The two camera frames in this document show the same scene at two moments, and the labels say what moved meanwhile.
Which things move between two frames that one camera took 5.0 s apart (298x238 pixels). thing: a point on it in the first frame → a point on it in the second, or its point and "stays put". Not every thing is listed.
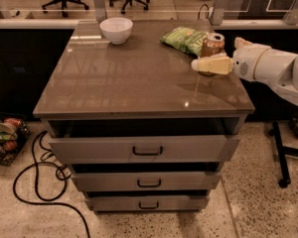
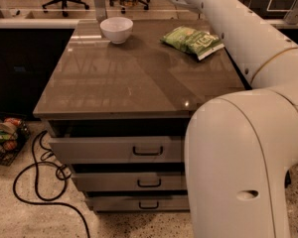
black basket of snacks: (9, 133) stays put
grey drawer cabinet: (142, 130) stays put
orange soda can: (213, 44) → (128, 3)
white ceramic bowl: (116, 29) stays put
